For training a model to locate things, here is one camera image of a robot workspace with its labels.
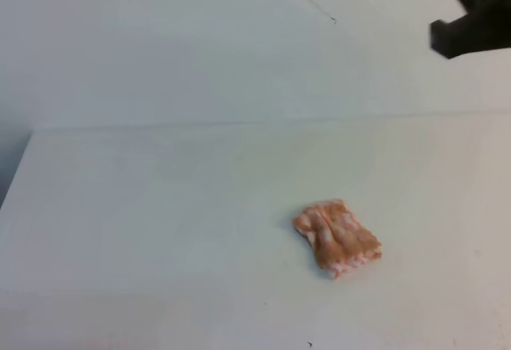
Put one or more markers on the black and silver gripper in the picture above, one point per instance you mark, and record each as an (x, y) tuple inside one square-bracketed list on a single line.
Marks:
[(485, 26)]

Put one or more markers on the pink stained rag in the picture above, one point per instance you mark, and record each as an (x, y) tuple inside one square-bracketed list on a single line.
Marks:
[(340, 244)]

